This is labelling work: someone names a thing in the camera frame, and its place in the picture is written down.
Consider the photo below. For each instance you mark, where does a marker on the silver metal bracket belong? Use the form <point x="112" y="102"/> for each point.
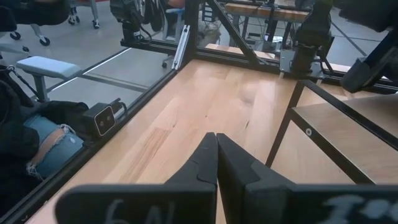
<point x="182" y="46"/>

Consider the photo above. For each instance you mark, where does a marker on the black office chair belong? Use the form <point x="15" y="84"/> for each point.
<point x="37" y="12"/>

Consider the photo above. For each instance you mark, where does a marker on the black background robot arm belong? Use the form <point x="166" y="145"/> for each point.
<point x="130" y="18"/>

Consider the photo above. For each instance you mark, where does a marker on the grey padded stool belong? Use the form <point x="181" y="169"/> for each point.
<point x="46" y="67"/>

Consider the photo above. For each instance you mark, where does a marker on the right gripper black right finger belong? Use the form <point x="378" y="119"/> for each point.
<point x="242" y="186"/>

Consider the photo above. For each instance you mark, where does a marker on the person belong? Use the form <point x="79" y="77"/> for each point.
<point x="53" y="146"/>

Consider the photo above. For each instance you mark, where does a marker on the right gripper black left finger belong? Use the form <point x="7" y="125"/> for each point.
<point x="203" y="169"/>

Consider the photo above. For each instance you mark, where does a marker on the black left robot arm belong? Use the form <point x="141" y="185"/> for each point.
<point x="312" y="31"/>

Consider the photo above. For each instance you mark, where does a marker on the small black table camera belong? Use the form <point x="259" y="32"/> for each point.
<point x="104" y="119"/>

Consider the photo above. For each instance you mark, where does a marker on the wooden workbench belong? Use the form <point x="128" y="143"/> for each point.
<point x="264" y="12"/>

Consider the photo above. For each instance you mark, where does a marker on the wooden shelf with black frame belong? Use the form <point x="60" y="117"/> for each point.
<point x="342" y="140"/>

